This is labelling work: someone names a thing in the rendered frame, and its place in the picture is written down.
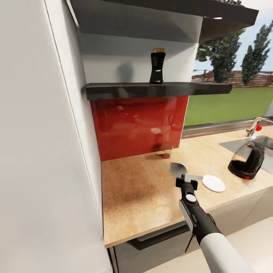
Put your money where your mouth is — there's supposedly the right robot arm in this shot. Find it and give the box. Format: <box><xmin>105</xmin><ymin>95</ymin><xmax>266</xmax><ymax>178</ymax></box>
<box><xmin>176</xmin><ymin>173</ymin><xmax>257</xmax><ymax>273</ymax></box>

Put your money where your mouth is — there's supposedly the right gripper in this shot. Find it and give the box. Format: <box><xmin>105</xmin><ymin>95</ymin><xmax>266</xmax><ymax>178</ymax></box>
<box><xmin>176</xmin><ymin>177</ymin><xmax>198</xmax><ymax>190</ymax></box>

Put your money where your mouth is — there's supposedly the bottle of coffee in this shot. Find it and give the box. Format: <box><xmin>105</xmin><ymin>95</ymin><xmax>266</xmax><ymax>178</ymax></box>
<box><xmin>150</xmin><ymin>48</ymin><xmax>166</xmax><ymax>84</ymax></box>

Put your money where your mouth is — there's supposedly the paper coffee filter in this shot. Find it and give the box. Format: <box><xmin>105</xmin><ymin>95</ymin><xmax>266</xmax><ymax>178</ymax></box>
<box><xmin>170</xmin><ymin>162</ymin><xmax>187</xmax><ymax>178</ymax></box>

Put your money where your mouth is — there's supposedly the saucer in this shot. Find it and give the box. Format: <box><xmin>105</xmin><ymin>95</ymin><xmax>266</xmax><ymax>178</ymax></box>
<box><xmin>202</xmin><ymin>175</ymin><xmax>225</xmax><ymax>191</ymax></box>

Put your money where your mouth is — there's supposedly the electric kettle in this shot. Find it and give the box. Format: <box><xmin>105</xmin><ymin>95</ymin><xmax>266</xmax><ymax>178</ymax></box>
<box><xmin>228</xmin><ymin>141</ymin><xmax>264</xmax><ymax>179</ymax></box>

